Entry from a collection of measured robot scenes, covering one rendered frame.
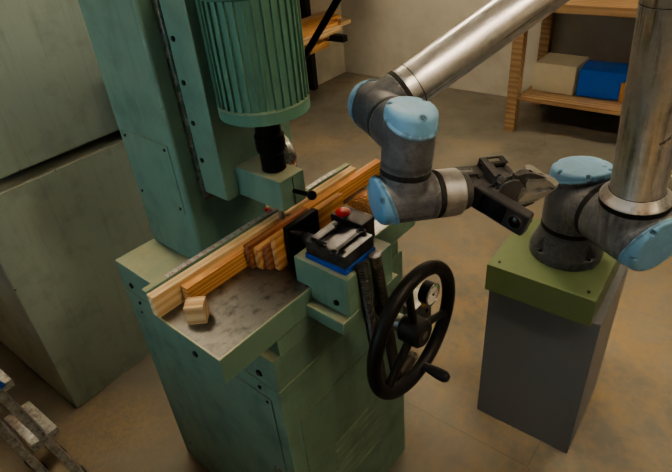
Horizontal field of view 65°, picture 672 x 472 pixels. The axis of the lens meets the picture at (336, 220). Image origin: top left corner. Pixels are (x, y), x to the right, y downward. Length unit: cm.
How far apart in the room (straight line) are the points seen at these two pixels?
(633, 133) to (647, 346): 126
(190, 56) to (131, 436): 142
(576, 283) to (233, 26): 105
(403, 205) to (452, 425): 115
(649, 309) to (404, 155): 179
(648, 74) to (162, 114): 94
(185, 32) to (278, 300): 52
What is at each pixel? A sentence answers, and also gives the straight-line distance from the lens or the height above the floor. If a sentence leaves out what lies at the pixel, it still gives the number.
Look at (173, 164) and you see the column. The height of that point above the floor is 108.
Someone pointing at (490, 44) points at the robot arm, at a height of 128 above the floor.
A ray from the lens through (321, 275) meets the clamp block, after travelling 99.
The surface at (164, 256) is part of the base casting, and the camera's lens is 140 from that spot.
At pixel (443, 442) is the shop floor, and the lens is 190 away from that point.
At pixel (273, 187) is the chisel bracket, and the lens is 107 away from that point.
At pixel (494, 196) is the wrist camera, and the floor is 106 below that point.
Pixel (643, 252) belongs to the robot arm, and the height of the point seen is 82.
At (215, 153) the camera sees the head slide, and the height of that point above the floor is 111.
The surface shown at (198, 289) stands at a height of 92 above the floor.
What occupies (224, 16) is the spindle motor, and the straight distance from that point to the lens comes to 93.
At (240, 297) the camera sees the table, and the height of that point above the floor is 90.
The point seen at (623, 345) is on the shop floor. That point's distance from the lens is 232.
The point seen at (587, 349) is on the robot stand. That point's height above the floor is 45.
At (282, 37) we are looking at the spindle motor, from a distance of 94.
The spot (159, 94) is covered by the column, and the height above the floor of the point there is 123.
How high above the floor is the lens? 156
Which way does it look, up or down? 33 degrees down
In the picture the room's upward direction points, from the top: 5 degrees counter-clockwise
